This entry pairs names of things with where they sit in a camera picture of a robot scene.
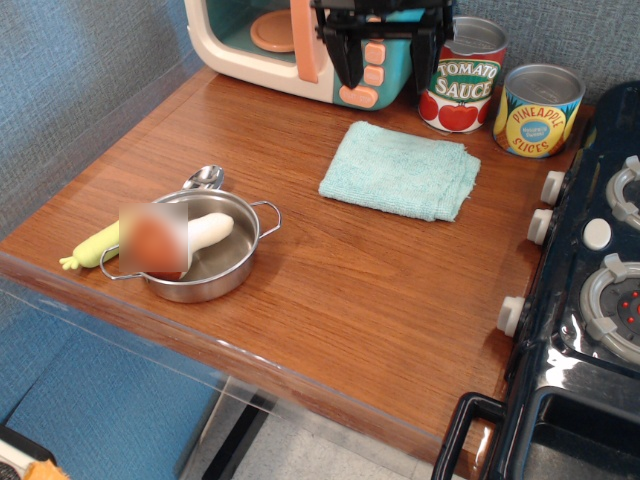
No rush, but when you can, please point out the orange plush toy corner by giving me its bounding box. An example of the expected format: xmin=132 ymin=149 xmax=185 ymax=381
xmin=1 ymin=452 xmax=70 ymax=480

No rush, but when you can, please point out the white stove knob rear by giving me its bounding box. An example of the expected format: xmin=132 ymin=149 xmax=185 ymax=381
xmin=540 ymin=170 xmax=565 ymax=206

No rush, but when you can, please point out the light blue cloth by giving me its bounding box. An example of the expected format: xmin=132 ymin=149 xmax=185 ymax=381
xmin=319 ymin=121 xmax=481 ymax=222

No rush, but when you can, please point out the metal spoon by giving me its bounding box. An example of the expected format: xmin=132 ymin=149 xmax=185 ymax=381
xmin=182 ymin=165 xmax=224 ymax=190

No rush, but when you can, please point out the plush mushroom toy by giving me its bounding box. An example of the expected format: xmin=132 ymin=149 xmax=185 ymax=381
xmin=120 ymin=213 xmax=234 ymax=281

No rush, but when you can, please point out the tomato sauce can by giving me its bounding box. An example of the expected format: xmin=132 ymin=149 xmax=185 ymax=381
xmin=418 ymin=16 xmax=508 ymax=133

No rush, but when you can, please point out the pineapple slices can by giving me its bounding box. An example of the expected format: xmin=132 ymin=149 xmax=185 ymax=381
xmin=493 ymin=64 xmax=585 ymax=159

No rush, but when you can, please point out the stainless steel pan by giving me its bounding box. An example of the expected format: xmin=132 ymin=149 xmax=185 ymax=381
xmin=99 ymin=189 xmax=282 ymax=303

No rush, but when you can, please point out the white stove knob front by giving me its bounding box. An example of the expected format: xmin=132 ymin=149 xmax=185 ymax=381
xmin=497 ymin=296 xmax=525 ymax=337

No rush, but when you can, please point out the white stove knob middle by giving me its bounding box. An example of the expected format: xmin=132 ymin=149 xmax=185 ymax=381
xmin=527 ymin=209 xmax=553 ymax=245

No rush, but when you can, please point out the toy microwave teal and cream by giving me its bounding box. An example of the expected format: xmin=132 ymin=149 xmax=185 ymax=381
xmin=185 ymin=1 xmax=412 ymax=111

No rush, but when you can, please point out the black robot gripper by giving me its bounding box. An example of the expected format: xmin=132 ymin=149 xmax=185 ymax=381
xmin=310 ymin=1 xmax=455 ymax=94

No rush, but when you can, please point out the black toy stove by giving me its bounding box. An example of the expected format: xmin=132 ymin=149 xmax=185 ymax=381
xmin=433 ymin=81 xmax=639 ymax=479

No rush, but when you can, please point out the white stove knob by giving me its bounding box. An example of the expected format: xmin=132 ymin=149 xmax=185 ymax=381
xmin=540 ymin=170 xmax=565 ymax=206
xmin=497 ymin=296 xmax=525 ymax=337
xmin=527 ymin=209 xmax=553 ymax=245

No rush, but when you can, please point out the green plush vegetable toy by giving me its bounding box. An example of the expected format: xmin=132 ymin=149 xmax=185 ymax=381
xmin=59 ymin=221 xmax=119 ymax=270

